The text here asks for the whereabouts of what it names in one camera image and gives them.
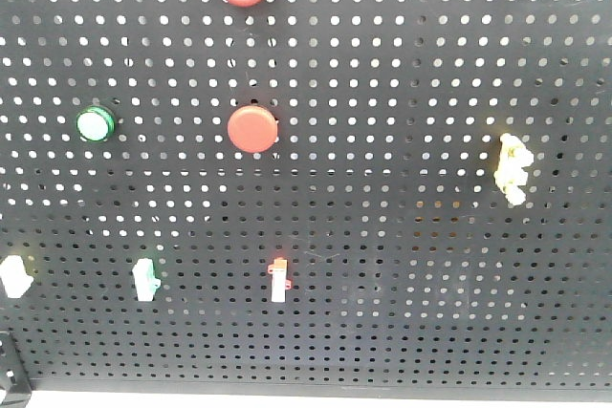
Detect lower red push button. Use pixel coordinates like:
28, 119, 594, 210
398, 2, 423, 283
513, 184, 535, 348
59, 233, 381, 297
227, 105, 278, 153

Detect green illuminated push button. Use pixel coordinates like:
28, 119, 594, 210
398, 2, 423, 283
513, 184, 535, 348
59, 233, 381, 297
76, 105, 116, 142

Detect black perforated pegboard panel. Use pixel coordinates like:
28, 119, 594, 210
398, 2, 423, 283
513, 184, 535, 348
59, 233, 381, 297
1, 0, 611, 400

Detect white standing desk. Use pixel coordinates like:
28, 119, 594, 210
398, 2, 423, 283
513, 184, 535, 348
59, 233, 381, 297
28, 391, 611, 408

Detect red white rocker switch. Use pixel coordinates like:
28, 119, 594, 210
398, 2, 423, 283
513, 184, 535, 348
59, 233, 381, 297
267, 257, 292, 303

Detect green white rocker switch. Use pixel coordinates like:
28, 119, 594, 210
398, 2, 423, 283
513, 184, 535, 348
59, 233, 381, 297
132, 258, 162, 302

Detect yellow toggle switch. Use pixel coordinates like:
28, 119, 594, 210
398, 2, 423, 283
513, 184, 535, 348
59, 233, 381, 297
493, 133, 535, 206

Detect cream rocker switch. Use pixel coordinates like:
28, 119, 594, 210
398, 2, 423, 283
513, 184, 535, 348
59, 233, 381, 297
1, 255, 34, 299

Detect left black clamp bracket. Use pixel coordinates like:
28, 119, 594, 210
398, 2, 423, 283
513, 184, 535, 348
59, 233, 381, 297
0, 331, 32, 408

